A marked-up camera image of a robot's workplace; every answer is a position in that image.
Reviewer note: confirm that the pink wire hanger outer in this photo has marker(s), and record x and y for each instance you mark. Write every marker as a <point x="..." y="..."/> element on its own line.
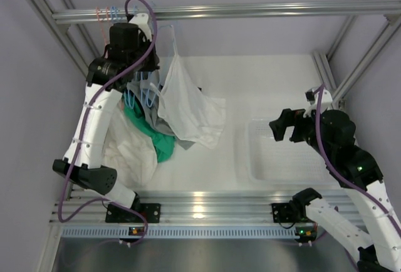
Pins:
<point x="100" y="25"/>

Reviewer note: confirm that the gray tank top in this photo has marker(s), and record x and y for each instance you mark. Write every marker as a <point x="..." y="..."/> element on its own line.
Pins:
<point x="156" y="115"/>

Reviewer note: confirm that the blue wire hanger with green garment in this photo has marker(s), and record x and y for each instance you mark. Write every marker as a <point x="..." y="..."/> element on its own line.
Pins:
<point x="129" y="97"/>

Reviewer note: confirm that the aluminium hanging rail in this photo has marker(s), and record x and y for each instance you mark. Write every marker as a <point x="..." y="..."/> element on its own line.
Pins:
<point x="246" y="10"/>

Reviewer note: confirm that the white tank top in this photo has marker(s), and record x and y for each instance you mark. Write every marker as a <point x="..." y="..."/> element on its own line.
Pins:
<point x="191" y="115"/>

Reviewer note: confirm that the clear plastic basket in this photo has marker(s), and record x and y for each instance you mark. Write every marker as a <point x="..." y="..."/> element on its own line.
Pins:
<point x="283" y="162"/>

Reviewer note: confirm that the light blue wire hanger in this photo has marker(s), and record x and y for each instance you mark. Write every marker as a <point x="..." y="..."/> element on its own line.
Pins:
<point x="166" y="47"/>

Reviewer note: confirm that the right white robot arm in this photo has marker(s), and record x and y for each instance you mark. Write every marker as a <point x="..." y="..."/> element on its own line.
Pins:
<point x="378" y="247"/>

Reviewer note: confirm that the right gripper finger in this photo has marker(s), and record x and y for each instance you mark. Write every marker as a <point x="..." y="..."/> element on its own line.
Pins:
<point x="279" y="127"/>
<point x="289" y="115"/>

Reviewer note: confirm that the large white garment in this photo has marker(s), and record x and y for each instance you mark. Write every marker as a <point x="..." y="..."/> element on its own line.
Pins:
<point x="129" y="151"/>

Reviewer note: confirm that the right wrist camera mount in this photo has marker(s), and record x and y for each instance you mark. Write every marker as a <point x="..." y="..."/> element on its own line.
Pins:
<point x="319" y="98"/>

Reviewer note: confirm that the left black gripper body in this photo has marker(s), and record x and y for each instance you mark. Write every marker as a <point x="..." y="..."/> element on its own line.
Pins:
<point x="143" y="47"/>

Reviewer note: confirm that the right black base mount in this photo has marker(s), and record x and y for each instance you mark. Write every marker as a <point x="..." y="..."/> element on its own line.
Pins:
<point x="287" y="212"/>

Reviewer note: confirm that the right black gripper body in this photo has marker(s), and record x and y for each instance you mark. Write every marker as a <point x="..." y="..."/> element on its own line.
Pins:
<point x="304" y="130"/>

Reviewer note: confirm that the perforated cable duct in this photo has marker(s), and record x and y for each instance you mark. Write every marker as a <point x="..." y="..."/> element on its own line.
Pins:
<point x="180" y="232"/>

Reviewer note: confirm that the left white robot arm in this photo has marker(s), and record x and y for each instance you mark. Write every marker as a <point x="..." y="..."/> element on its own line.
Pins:
<point x="82" y="163"/>

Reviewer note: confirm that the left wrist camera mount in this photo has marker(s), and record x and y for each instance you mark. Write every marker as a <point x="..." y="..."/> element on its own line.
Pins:
<point x="142" y="20"/>

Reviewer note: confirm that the front aluminium rail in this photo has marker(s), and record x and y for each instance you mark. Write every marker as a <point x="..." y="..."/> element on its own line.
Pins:
<point x="207" y="208"/>

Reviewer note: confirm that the green garment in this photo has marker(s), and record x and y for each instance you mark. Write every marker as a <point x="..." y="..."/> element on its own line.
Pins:
<point x="163" y="144"/>

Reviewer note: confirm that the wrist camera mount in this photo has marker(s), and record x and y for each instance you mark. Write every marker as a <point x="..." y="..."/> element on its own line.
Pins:
<point x="142" y="20"/>
<point x="319" y="98"/>

